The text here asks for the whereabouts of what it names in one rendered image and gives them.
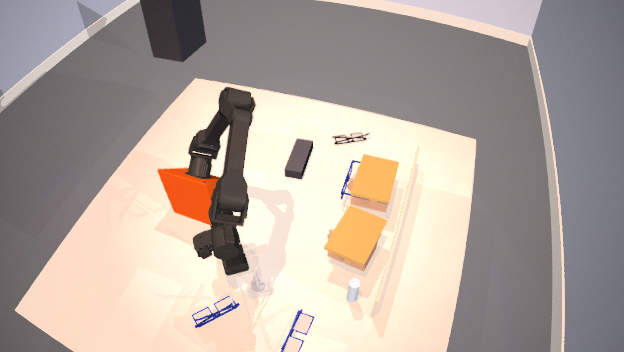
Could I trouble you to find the clear glasses with black frame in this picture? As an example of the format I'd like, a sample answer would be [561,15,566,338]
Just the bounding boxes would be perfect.
[332,133,370,145]

